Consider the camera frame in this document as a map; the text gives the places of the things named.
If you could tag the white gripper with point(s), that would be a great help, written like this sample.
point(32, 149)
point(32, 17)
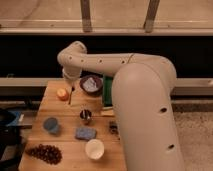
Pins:
point(71, 74)

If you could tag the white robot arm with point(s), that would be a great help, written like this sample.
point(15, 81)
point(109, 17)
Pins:
point(140, 93)

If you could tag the small metal cup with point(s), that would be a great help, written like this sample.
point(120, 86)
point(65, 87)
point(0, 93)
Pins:
point(86, 116)

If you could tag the blue plastic cup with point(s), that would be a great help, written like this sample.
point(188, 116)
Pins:
point(51, 125)

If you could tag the white paper cup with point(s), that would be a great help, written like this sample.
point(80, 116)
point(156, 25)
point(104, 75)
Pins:
point(94, 149)

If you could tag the orange round fruit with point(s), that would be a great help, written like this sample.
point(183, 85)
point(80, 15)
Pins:
point(62, 94)

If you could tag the crumpled white wrapper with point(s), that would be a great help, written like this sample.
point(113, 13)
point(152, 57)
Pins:
point(90, 85)

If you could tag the purple bowl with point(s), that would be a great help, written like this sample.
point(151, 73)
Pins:
point(97, 80)

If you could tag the green plastic tray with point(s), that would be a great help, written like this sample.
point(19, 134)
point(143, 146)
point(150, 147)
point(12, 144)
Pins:
point(106, 96)

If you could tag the wooden banana-shaped piece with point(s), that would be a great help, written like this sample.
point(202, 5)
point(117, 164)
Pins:
point(107, 112)

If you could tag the blue sponge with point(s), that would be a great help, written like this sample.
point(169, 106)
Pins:
point(85, 133)

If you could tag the small dark box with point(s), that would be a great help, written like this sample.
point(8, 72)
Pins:
point(113, 127)

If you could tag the bunch of dark grapes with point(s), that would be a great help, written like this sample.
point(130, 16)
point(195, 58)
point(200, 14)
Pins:
point(48, 153)

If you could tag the black chair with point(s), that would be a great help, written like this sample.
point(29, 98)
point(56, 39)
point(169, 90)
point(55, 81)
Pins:
point(11, 147)

